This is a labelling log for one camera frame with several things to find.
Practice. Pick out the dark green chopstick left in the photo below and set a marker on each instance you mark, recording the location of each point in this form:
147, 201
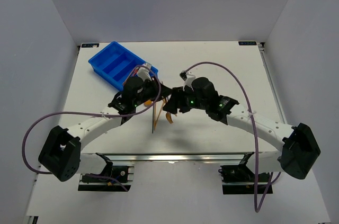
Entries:
153, 119

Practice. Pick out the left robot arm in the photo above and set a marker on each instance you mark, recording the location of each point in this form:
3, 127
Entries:
61, 153

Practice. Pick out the right table logo sticker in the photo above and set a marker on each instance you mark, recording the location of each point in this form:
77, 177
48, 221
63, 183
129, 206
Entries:
247, 43

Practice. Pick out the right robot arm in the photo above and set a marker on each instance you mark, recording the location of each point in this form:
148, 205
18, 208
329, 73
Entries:
296, 149

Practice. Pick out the blue divided plastic tray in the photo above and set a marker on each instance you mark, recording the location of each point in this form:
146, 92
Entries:
114, 63

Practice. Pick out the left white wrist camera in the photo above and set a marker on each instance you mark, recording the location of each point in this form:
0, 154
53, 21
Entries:
145, 71

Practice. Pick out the orange chopstick long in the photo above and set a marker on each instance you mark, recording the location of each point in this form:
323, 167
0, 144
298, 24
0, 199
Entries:
157, 114

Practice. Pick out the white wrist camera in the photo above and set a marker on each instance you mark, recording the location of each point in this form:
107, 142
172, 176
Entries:
145, 71
188, 79

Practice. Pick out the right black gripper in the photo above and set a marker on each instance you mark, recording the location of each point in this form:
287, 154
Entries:
178, 95

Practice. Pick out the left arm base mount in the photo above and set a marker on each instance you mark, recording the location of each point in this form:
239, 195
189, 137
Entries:
106, 179

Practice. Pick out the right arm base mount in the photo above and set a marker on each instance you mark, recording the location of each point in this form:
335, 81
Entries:
237, 179

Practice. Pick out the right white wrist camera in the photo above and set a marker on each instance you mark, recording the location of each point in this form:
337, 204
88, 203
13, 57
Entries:
188, 79

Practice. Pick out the orange fork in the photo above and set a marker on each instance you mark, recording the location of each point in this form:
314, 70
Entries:
169, 117

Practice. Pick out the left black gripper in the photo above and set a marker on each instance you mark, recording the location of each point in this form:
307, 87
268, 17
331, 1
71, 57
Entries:
164, 91

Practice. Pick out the orange spoon small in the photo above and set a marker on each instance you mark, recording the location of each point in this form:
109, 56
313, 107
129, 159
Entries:
148, 103

